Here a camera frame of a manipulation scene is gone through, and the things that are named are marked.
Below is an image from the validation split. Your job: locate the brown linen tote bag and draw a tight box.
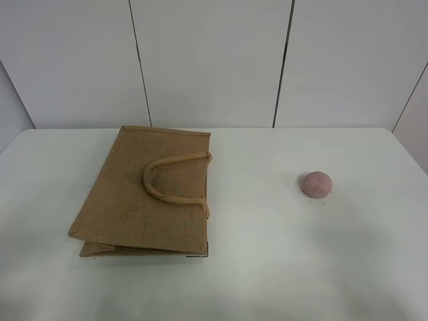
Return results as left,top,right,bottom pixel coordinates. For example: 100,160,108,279
68,126,212,257

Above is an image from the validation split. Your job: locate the pink peach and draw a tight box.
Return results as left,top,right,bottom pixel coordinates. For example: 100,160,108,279
300,171,332,199

